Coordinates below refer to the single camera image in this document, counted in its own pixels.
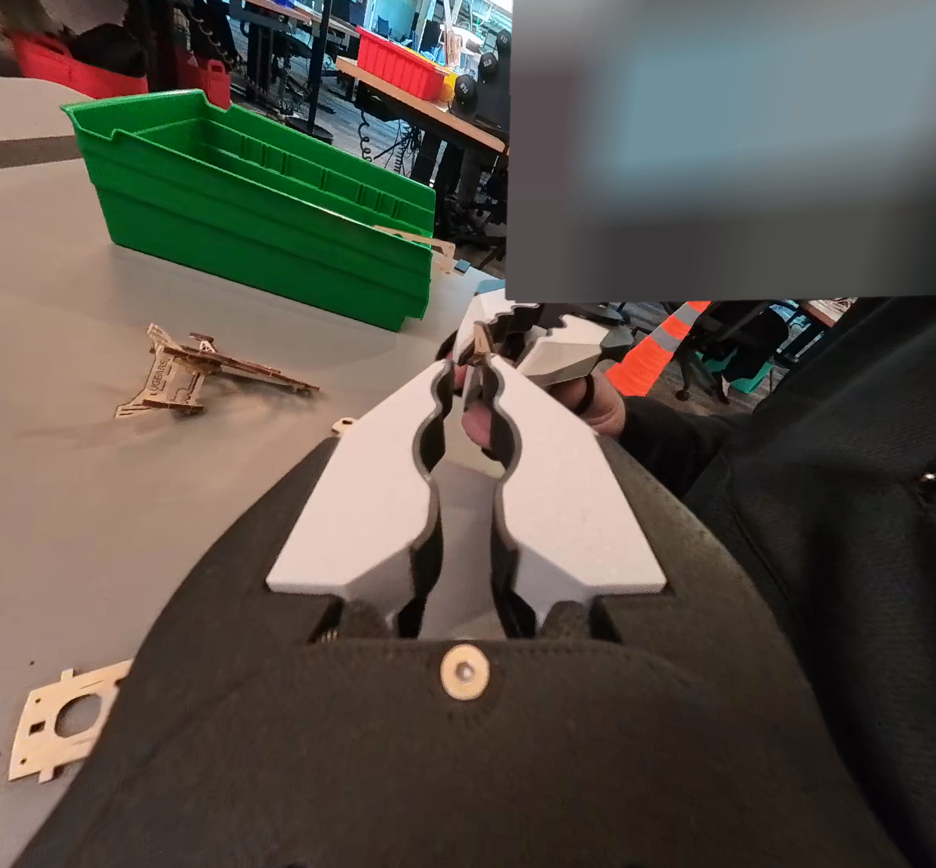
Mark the wooden part sheet frame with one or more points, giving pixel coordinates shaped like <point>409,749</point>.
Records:
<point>439,254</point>

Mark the person's black jacket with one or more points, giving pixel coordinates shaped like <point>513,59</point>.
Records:
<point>841,517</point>

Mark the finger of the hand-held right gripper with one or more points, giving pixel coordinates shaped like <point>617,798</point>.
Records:
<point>482,312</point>
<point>567,356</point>

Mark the assembled wooden model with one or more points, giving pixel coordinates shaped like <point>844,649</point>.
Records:
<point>183,371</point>

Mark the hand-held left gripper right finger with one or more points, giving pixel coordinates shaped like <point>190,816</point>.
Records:
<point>578,517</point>

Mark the black kettlebell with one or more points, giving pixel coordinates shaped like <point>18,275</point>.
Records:
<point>466,89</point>

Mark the square wooden plate with hole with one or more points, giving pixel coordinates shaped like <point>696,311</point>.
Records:
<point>33,744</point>

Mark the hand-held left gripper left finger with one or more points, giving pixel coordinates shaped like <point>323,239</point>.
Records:
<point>351,517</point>

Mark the orange traffic cone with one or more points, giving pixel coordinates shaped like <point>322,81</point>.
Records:
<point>651,363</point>

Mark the person's right hand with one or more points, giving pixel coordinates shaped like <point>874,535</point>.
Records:
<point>603,407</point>

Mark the person's right forearm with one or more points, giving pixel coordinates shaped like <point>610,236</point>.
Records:
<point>673,437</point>

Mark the teal chair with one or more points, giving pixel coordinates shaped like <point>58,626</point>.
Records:
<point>749,374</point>

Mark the long red plastic bin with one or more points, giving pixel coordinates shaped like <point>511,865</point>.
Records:
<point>398,64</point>

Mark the black pole stand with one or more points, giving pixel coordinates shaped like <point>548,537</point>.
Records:
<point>327,42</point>

